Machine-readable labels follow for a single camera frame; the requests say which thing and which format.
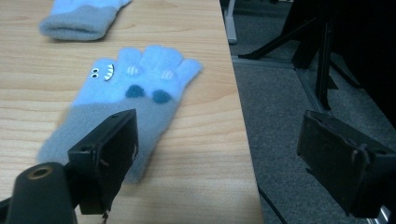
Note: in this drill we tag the white desk frame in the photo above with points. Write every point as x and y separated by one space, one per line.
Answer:
231 28

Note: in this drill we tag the black tripod stand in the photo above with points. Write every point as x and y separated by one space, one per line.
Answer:
323 77

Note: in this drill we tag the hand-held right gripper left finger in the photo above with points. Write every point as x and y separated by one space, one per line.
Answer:
102 161

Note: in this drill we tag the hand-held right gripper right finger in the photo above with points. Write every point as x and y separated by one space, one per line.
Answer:
342 165

